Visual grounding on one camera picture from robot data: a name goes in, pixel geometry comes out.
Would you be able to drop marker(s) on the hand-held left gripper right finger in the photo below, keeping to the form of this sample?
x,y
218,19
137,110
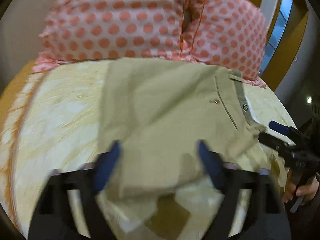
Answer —
x,y
208,161

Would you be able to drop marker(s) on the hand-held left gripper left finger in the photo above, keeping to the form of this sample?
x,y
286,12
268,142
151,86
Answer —
x,y
111,158

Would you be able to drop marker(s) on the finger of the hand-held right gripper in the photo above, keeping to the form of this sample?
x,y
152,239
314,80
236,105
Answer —
x,y
278,127
271,141

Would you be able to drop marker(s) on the khaki pants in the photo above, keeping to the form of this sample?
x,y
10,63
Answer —
x,y
160,110

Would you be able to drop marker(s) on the person's right hand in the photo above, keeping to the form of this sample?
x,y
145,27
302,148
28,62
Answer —
x,y
306,190

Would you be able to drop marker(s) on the small round light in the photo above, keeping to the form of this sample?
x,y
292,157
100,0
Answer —
x,y
309,100

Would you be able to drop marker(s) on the yellow patterned bed sheet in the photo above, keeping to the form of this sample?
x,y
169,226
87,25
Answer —
x,y
62,120

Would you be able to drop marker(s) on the pink dotted pillow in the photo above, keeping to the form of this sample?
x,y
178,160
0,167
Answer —
x,y
140,22

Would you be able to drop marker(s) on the window with wooden frame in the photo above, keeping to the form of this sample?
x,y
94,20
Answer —
x,y
280,27

